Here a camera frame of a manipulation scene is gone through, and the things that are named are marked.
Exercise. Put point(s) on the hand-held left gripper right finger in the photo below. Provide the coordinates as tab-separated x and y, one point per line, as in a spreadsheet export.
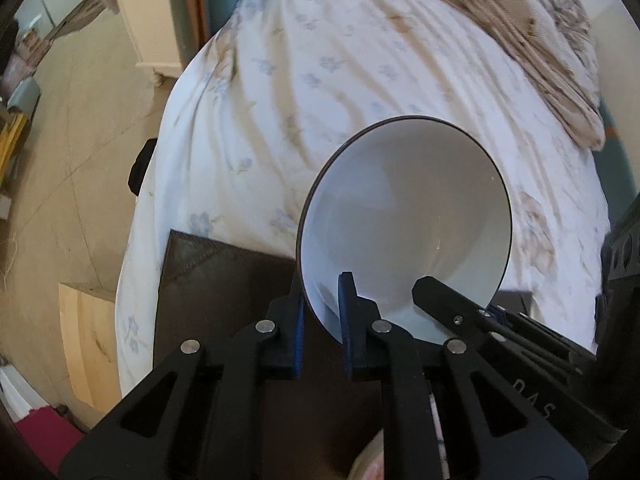
345	320

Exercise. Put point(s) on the black mat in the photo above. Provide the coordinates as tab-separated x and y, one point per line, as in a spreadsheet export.
220	300

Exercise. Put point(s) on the white bowl with blue rim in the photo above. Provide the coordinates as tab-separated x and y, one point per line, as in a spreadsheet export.
415	220

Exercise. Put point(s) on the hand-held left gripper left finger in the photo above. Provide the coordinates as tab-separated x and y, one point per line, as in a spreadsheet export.
298	340

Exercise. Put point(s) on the yellow wooden rack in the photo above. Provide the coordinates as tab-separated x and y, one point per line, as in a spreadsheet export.
10	145

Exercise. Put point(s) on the light wooden board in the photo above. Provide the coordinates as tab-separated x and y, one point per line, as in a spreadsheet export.
87	340

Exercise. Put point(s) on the white floral bed sheet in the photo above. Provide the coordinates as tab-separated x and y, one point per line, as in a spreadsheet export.
325	85

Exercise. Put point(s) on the black object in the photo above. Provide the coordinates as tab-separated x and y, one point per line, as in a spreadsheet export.
142	165

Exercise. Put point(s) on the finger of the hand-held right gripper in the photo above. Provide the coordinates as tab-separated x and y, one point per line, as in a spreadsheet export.
530	332
445	302

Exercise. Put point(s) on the beige printed blanket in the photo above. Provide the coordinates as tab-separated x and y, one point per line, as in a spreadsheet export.
525	35

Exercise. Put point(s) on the cream wooden nightstand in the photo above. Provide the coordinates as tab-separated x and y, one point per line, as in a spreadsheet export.
150	15

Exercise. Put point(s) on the grey bin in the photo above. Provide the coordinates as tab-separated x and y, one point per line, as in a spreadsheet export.
24	94

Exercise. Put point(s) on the red cloth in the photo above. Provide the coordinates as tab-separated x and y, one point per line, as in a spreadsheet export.
47	432

